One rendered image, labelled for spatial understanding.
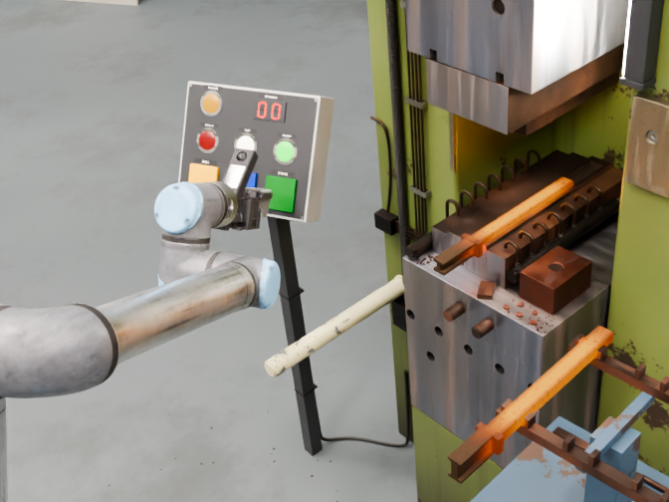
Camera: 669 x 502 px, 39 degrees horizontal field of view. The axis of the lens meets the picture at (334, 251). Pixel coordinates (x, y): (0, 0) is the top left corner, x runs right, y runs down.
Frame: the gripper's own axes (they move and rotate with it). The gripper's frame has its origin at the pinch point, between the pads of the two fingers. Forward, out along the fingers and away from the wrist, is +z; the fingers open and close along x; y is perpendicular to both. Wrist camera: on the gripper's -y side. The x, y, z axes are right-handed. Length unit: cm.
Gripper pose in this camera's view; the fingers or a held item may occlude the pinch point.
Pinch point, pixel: (267, 190)
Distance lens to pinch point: 203.7
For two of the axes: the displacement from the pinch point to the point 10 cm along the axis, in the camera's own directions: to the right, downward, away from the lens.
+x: 9.1, 1.7, -3.8
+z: 3.9, -0.8, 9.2
